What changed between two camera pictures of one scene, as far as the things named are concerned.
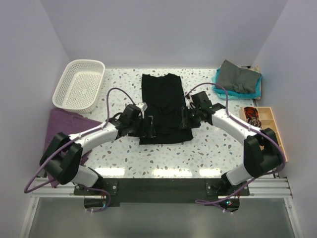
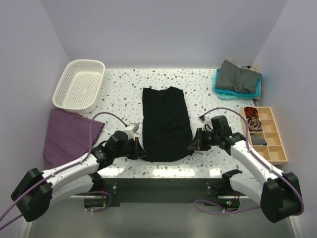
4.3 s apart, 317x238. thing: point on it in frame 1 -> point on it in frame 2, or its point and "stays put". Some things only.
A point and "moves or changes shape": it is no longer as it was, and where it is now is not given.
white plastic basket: [79, 87] stays put
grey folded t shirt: [232, 77] stays put
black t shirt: [164, 100] moves or changes shape
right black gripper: [185, 122] -> [196, 144]
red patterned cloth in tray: [252, 117] stays put
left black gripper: [144, 130] -> [137, 150]
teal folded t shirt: [234, 95] stays put
